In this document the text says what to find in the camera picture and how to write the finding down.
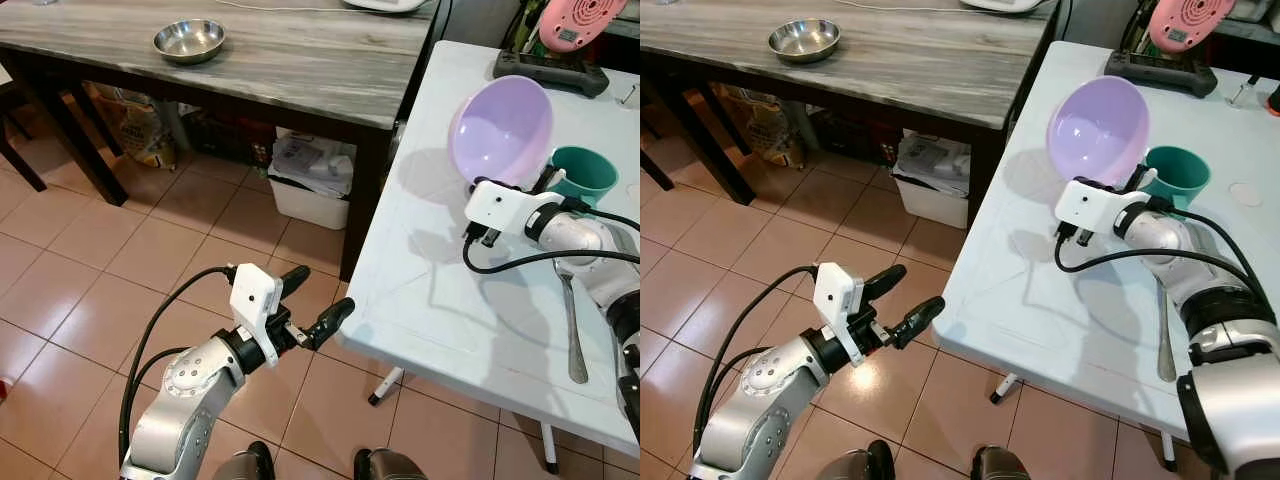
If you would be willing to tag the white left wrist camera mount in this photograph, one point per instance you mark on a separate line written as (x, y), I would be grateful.
(838, 300)
(255, 300)

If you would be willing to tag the white plastic folding table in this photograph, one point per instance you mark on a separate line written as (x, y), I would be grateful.
(430, 290)
(1010, 290)

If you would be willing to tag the purple plastic bowl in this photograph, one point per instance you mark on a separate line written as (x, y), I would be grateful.
(1097, 130)
(500, 130)

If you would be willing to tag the white appliance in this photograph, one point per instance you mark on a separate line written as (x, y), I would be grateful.
(1005, 4)
(385, 4)

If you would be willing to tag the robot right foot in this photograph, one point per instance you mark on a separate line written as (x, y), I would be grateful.
(1000, 466)
(390, 468)

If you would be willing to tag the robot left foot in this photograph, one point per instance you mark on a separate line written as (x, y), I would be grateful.
(860, 465)
(245, 465)

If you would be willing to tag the pink round appliance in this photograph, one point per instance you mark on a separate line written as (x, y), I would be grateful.
(1190, 22)
(585, 22)

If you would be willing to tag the stainless steel bowl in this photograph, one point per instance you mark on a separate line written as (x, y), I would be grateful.
(804, 40)
(189, 40)

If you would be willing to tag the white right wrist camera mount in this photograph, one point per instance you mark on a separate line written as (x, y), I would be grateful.
(505, 208)
(1095, 205)

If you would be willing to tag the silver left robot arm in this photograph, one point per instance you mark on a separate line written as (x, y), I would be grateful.
(185, 400)
(760, 400)

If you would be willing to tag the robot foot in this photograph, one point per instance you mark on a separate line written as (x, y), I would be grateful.
(1000, 466)
(390, 468)
(245, 465)
(860, 465)

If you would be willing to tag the printed yellow sack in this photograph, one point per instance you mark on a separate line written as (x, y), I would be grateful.
(760, 125)
(135, 125)

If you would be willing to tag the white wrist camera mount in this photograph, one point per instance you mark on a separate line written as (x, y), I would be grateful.
(1095, 205)
(838, 300)
(505, 208)
(255, 300)

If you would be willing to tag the white plastic storage bin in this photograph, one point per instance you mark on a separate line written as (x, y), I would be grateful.
(930, 200)
(310, 200)

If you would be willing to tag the metal spoon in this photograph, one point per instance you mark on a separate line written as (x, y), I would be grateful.
(574, 340)

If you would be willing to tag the dark crate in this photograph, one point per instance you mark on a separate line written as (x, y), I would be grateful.
(225, 135)
(850, 135)

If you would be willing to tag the dark wooden chair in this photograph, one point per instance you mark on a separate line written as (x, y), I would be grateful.
(20, 155)
(655, 170)

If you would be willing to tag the small metal item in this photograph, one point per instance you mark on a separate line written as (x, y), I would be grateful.
(1243, 92)
(628, 95)

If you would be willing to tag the dark wooden table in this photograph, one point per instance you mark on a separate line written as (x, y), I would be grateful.
(300, 70)
(920, 70)

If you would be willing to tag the teal plastic cup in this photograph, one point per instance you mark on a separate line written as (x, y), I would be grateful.
(585, 172)
(1180, 175)

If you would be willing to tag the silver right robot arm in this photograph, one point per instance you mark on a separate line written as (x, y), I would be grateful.
(585, 240)
(1165, 245)

